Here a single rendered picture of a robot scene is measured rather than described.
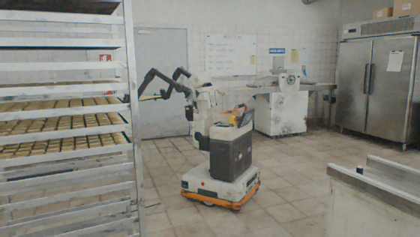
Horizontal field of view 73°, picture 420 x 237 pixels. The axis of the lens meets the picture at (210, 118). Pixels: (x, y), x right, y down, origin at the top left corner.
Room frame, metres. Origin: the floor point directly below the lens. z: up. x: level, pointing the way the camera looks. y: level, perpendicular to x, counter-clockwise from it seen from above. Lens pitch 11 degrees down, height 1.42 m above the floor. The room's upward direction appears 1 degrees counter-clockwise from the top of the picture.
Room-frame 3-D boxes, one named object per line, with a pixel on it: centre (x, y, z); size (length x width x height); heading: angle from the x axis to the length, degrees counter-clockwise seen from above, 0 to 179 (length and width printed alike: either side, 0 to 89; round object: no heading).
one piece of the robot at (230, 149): (2.80, -0.19, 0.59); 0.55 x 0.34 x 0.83; 150
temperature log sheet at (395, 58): (4.34, -2.80, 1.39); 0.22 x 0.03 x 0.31; 20
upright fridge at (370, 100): (4.88, -3.05, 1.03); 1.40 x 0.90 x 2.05; 20
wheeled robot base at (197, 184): (2.85, -0.11, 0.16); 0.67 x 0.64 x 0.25; 60
